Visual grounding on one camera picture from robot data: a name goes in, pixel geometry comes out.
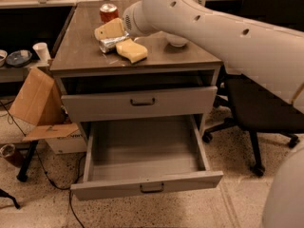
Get grey open lower drawer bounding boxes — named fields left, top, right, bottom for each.
left=71, top=116, right=223, bottom=200

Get dark plate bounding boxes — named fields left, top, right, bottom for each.
left=6, top=49, right=32, bottom=67

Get grey upper drawer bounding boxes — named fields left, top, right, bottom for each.
left=62, top=86, right=217, bottom=123

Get black table leg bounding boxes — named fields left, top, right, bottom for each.
left=16, top=141, right=38, bottom=182

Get black floor cable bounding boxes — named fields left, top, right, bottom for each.
left=0, top=100, right=86, bottom=228

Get white paper cup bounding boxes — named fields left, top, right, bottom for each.
left=32, top=42, right=50, bottom=62

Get red coke can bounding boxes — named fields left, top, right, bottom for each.
left=100, top=3, right=119, bottom=24

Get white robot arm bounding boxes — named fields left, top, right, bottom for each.
left=123, top=0, right=304, bottom=133

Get black office chair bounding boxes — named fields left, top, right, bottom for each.
left=202, top=0, right=304, bottom=177

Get yellow sponge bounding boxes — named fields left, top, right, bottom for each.
left=116, top=39, right=148, bottom=64

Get white bowl at left edge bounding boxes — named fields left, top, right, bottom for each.
left=0, top=49, right=8, bottom=67

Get brown cardboard box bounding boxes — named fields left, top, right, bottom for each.
left=9, top=67, right=78, bottom=142

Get grey drawer cabinet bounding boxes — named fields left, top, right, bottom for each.
left=50, top=2, right=221, bottom=139

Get brown cup on floor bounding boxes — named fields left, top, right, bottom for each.
left=0, top=144, right=24, bottom=167

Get white box on floor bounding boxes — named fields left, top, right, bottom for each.
left=46, top=130, right=86, bottom=154

